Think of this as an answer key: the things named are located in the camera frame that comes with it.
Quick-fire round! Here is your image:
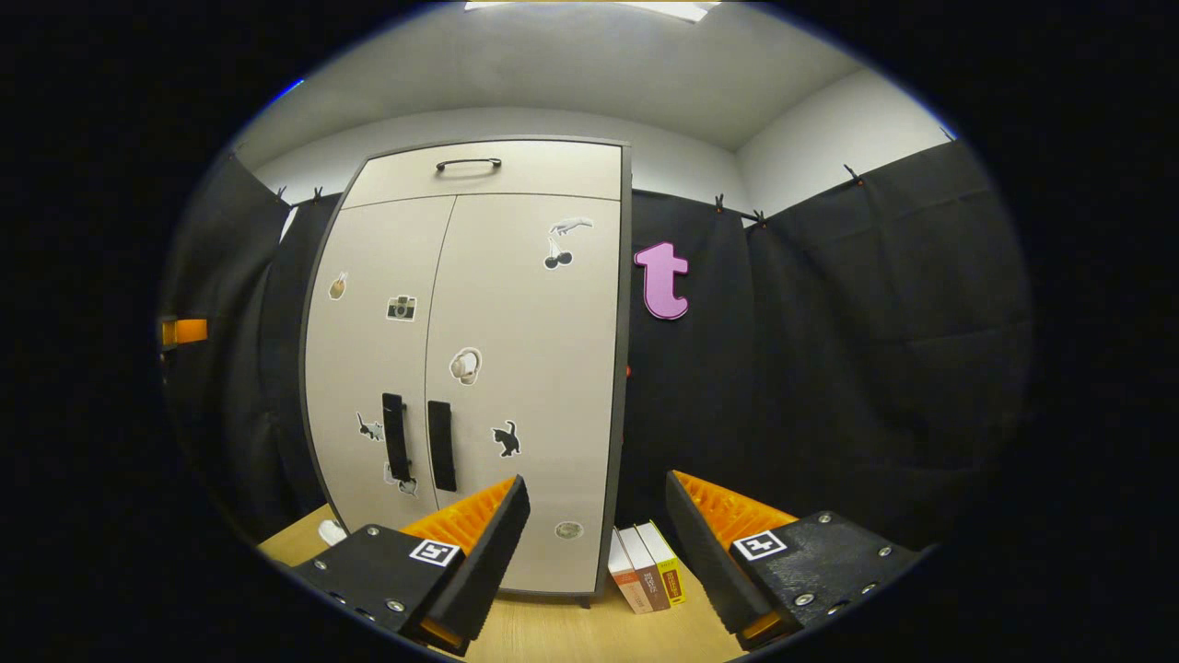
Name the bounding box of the white cabinet door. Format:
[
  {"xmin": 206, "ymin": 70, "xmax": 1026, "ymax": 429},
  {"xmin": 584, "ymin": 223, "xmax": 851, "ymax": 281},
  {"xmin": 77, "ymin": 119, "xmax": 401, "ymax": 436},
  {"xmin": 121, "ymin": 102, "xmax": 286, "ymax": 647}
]
[
  {"xmin": 422, "ymin": 192, "xmax": 625, "ymax": 595},
  {"xmin": 302, "ymin": 196, "xmax": 459, "ymax": 537}
]

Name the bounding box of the orange and white book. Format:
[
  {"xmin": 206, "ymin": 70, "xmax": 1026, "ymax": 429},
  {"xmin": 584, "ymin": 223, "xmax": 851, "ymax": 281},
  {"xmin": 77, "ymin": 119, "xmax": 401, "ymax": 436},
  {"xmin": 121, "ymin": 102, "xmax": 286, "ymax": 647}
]
[{"xmin": 607, "ymin": 528, "xmax": 652, "ymax": 615}]

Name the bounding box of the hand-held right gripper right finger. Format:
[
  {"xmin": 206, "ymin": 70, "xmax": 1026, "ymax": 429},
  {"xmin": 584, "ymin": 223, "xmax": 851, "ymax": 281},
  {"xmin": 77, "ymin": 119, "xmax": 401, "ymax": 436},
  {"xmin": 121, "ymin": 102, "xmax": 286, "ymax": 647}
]
[{"xmin": 665, "ymin": 470, "xmax": 925, "ymax": 650}]

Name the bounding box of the white shoe cabinet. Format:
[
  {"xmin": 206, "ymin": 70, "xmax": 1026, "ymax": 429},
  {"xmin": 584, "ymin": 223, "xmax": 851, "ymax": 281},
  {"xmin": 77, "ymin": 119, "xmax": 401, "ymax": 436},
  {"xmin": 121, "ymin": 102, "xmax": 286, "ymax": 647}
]
[{"xmin": 298, "ymin": 135, "xmax": 635, "ymax": 607}]

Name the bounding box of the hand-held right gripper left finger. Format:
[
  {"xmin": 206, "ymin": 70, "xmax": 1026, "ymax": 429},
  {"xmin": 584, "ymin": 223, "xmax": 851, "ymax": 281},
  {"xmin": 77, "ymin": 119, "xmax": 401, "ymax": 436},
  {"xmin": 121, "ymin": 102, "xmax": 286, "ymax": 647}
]
[{"xmin": 288, "ymin": 474, "xmax": 532, "ymax": 657}]

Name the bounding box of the white cabinet drawer front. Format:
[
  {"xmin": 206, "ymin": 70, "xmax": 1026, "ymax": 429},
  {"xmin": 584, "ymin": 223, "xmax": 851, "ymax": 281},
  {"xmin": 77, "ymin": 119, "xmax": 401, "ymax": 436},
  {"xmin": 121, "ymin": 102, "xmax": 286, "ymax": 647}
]
[{"xmin": 341, "ymin": 140, "xmax": 625, "ymax": 211}]

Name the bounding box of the yellow book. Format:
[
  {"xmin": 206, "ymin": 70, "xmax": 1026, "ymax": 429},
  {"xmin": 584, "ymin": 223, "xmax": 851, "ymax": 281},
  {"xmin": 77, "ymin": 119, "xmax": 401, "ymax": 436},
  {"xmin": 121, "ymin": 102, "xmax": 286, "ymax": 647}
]
[{"xmin": 636, "ymin": 520, "xmax": 688, "ymax": 607}]

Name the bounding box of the brown book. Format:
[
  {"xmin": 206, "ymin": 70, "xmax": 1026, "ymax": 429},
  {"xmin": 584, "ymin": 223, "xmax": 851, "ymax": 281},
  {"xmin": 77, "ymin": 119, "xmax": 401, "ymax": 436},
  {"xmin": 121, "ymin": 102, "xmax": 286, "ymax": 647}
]
[{"xmin": 618, "ymin": 525, "xmax": 672, "ymax": 612}]

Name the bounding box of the black backdrop cloth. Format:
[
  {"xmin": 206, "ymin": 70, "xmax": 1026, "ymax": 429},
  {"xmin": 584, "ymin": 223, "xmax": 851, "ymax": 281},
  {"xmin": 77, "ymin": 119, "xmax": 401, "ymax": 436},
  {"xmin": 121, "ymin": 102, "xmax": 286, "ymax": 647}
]
[{"xmin": 157, "ymin": 138, "xmax": 1034, "ymax": 553}]

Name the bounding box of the black door handle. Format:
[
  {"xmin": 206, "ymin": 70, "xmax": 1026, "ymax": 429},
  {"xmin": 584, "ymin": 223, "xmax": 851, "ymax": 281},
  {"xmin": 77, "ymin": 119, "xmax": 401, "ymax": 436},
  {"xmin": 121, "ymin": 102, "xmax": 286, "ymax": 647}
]
[
  {"xmin": 381, "ymin": 392, "xmax": 413, "ymax": 483},
  {"xmin": 426, "ymin": 400, "xmax": 459, "ymax": 493}
]

